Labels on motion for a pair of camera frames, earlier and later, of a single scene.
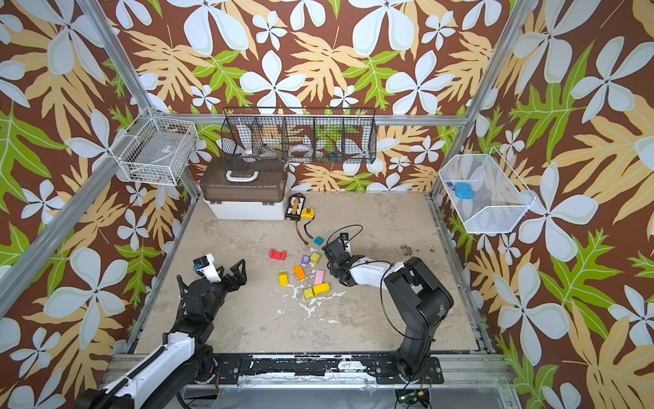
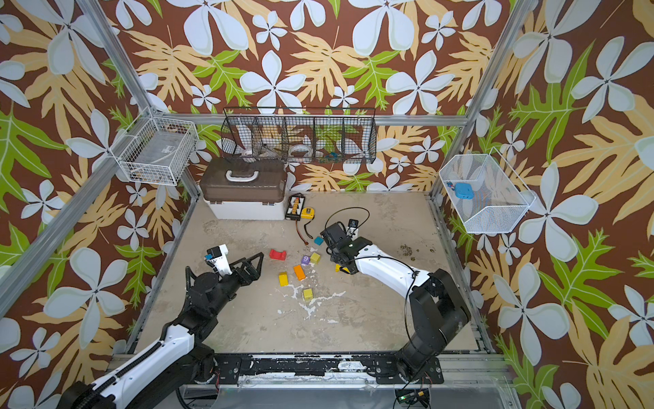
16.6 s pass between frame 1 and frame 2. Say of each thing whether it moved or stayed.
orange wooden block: stayed
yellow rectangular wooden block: moved
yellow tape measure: stayed
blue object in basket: stayed
